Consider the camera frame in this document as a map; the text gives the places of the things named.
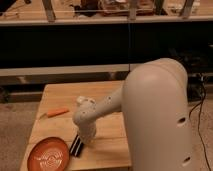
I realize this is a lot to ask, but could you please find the black striped eraser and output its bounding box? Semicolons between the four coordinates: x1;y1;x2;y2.
69;135;84;157

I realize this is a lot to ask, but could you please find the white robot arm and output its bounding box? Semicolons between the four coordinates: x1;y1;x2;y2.
73;58;194;171

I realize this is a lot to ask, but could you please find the orange patterned plate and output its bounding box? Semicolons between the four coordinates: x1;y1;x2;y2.
27;137;70;171

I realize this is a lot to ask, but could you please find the clear plastic bottle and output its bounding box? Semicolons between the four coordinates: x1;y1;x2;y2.
76;96;92;106

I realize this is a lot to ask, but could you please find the wooden folding table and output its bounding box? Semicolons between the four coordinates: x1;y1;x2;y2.
19;81;131;171

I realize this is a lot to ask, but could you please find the black power cable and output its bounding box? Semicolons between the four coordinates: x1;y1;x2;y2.
188;74;213;171

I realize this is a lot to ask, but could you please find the orange carrot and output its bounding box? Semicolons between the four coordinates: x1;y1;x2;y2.
39;108;69;119

